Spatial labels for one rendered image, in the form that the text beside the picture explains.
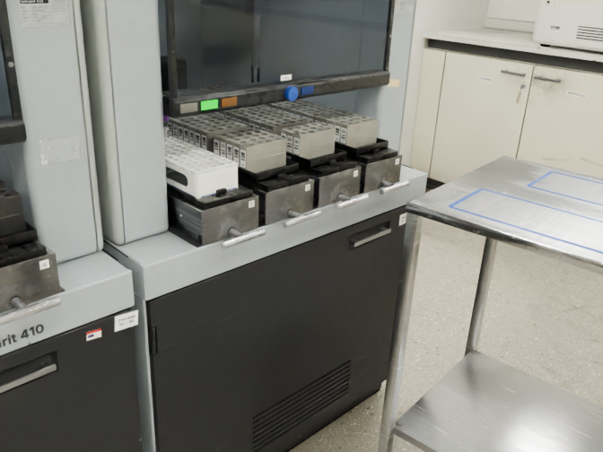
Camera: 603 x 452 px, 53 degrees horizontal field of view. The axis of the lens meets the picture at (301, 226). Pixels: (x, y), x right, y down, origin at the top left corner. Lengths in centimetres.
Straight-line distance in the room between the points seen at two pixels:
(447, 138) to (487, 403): 222
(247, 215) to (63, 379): 43
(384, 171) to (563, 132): 188
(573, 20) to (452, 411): 215
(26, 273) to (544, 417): 116
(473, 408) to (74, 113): 108
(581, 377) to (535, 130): 145
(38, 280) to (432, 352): 151
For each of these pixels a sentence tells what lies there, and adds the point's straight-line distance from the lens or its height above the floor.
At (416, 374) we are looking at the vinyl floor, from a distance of 208.
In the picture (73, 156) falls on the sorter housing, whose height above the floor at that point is 92.
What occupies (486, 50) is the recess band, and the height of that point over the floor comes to 84.
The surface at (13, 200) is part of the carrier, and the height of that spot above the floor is 87.
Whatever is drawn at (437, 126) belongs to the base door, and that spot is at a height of 40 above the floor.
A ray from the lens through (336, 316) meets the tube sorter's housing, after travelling 151.
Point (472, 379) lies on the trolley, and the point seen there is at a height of 28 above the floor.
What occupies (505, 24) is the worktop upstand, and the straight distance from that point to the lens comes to 403.
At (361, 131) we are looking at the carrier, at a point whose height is 86.
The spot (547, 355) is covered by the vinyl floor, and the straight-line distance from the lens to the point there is 233.
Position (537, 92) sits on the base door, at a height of 68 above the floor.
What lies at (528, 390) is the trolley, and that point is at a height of 28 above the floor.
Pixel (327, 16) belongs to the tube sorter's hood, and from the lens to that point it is 133.
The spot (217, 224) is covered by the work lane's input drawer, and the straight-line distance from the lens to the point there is 113.
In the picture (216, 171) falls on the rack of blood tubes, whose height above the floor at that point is 86.
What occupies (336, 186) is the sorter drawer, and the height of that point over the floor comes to 77.
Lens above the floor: 123
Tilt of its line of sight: 24 degrees down
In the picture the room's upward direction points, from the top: 3 degrees clockwise
